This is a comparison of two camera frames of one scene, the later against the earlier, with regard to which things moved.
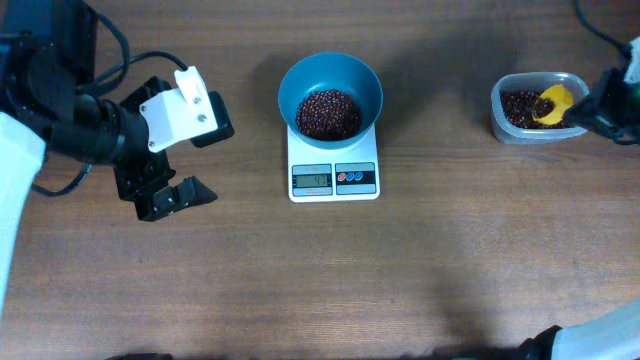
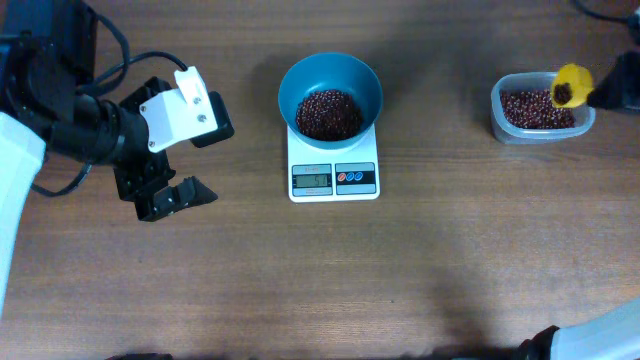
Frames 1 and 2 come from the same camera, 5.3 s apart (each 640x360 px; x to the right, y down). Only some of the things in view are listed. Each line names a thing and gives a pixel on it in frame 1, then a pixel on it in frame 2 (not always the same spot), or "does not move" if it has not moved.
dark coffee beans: x=328 y=115 does not move
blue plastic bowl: x=328 y=99 does not move
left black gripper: x=145 y=167 does not move
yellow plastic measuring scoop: x=563 y=99 → x=580 y=81
